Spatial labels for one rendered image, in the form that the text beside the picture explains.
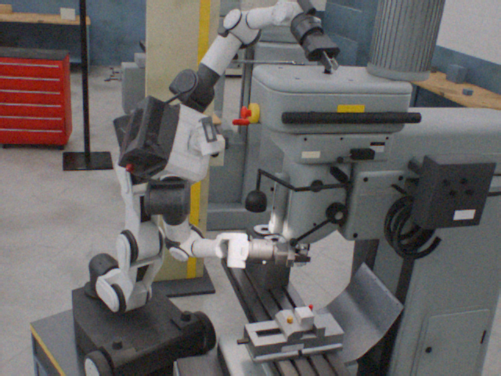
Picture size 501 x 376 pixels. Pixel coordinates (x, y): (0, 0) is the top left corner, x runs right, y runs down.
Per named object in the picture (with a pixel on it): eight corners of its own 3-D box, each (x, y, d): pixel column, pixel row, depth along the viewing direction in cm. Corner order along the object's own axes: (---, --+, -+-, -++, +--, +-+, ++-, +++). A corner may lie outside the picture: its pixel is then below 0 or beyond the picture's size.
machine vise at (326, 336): (254, 364, 191) (257, 339, 187) (240, 337, 204) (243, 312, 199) (344, 350, 202) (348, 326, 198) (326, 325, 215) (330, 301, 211)
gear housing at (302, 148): (294, 166, 169) (298, 135, 165) (268, 139, 190) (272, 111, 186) (391, 163, 179) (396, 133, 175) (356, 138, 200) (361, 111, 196)
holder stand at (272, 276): (263, 290, 233) (268, 248, 225) (242, 263, 251) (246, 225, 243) (288, 285, 238) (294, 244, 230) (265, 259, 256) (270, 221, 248)
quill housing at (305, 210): (290, 253, 184) (302, 163, 171) (270, 224, 202) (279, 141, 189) (342, 248, 190) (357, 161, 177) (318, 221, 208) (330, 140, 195)
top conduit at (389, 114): (284, 125, 157) (286, 113, 156) (279, 121, 161) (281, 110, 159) (420, 124, 171) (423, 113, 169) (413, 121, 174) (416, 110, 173)
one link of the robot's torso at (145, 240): (115, 256, 243) (110, 154, 227) (150, 246, 254) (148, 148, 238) (132, 269, 233) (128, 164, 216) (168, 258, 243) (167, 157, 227)
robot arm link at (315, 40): (331, 66, 180) (313, 41, 185) (345, 42, 173) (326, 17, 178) (300, 67, 173) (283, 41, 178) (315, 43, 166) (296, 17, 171)
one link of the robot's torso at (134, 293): (101, 299, 264) (114, 227, 236) (138, 287, 276) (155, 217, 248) (115, 323, 256) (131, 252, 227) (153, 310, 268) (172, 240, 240)
